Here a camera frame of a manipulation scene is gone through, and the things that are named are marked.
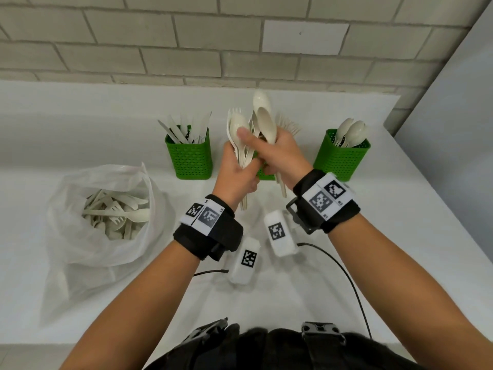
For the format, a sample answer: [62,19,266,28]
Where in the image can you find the person's right hand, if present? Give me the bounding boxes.
[235,126,313,189]

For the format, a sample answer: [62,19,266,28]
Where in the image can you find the black harness buckle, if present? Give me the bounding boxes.
[301,321,346,345]
[181,318,229,345]

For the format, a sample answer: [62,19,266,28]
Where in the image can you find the black right wrist band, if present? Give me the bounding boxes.
[286,169,362,235]

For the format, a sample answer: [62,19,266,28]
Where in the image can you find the bunch of white plastic forks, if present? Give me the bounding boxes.
[275,113,302,136]

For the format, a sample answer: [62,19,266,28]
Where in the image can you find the black right camera cable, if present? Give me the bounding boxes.
[297,242,372,340]

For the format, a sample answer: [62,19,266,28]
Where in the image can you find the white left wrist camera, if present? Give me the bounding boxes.
[227,236,261,285]

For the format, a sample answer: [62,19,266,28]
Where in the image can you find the person's right forearm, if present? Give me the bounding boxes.
[328,213,493,370]

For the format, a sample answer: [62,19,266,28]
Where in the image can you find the person's black clothing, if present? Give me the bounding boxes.
[144,318,424,370]

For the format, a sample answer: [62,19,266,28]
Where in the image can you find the person's left forearm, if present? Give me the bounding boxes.
[60,240,193,370]

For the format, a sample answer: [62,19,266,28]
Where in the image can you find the clear plastic bag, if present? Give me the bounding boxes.
[38,162,166,328]

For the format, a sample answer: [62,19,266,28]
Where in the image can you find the person's left hand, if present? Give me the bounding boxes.
[212,140,264,211]

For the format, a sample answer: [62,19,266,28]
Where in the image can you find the black wrist band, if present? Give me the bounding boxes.
[286,169,362,235]
[173,194,244,262]

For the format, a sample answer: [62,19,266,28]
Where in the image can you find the bunch of white plastic knives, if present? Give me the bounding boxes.
[157,110,213,145]

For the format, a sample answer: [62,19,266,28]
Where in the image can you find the handful of white plastic cutlery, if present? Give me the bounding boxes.
[226,89,288,212]

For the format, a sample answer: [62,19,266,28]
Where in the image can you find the bunch of white plastic spoons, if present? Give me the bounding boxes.
[333,118,369,148]

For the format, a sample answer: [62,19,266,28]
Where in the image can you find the black left wrist band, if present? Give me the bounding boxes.
[173,194,244,262]

